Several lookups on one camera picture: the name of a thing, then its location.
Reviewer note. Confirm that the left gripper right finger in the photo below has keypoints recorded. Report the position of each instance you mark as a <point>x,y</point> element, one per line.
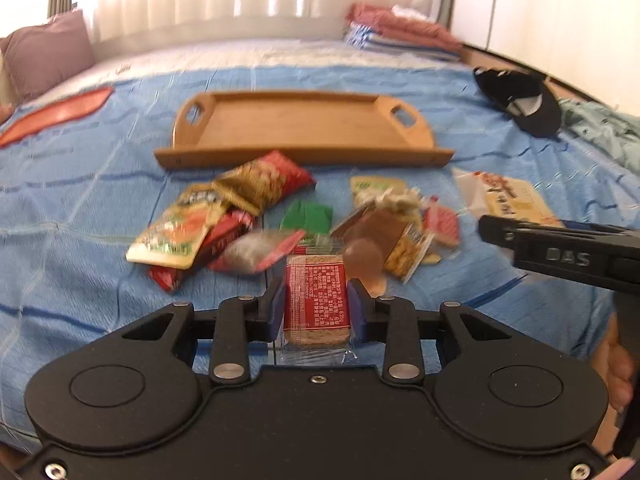
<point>393,322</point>

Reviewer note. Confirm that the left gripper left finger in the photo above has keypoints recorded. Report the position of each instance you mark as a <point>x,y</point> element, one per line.
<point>239,321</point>

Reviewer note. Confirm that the red label cracker packet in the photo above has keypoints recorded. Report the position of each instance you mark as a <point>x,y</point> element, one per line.
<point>316,328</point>

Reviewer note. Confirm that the red long snack packet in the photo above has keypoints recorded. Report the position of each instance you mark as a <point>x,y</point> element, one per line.
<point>232,225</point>

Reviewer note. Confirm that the brown peanut snack packet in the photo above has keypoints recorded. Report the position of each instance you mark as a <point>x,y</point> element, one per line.
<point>401,243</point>

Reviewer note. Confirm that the yellow orange snack pouch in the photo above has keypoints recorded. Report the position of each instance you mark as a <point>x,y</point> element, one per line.
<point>175,237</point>

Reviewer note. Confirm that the round jelly cup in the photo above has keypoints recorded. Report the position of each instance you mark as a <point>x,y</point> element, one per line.
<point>363,261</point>

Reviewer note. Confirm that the right hand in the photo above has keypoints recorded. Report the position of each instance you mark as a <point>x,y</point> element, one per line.
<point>616,366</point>

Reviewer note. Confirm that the small red white packet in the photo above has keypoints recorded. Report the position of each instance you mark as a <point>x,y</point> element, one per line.
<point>443,223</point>

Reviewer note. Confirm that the teal clothing heap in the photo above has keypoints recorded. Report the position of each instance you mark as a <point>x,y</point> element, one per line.
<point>614,133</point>

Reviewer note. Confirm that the yellow green snack packet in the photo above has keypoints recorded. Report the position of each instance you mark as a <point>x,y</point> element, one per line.
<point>391,194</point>

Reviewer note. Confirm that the red gold peanut packet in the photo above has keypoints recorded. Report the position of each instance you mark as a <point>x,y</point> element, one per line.
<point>262,183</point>

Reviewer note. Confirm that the black baseball cap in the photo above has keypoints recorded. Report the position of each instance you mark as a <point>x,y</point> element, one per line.
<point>525,98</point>

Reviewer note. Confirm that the wooden serving tray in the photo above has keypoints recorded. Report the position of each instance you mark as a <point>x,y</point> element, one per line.
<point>224,129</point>

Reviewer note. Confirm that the blue checked bed cover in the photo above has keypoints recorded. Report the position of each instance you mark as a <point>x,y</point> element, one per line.
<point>73,198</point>

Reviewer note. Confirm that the orange plastic tray lid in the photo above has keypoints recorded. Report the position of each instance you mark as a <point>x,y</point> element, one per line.
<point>56,113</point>

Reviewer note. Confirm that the folded blue striped blanket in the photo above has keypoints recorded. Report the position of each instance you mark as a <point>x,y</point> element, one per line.
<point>364,37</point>

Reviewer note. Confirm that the folded red blanket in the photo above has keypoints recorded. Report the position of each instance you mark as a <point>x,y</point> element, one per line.
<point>387,24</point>

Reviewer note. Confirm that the mauve pillow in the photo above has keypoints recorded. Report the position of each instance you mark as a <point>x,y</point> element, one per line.
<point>40,57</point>

